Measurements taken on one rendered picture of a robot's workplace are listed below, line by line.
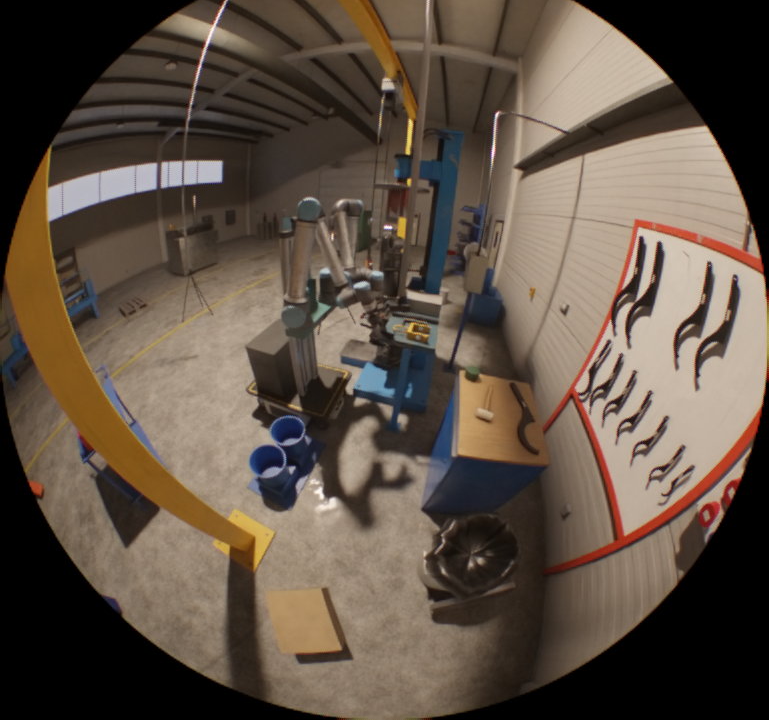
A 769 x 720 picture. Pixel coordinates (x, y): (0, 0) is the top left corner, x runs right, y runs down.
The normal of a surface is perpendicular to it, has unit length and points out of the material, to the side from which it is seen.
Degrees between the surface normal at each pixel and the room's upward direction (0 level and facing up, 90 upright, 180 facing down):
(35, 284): 90
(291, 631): 0
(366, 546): 0
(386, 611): 0
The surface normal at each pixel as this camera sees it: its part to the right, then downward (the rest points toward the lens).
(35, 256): 0.96, 0.20
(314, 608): 0.08, -0.85
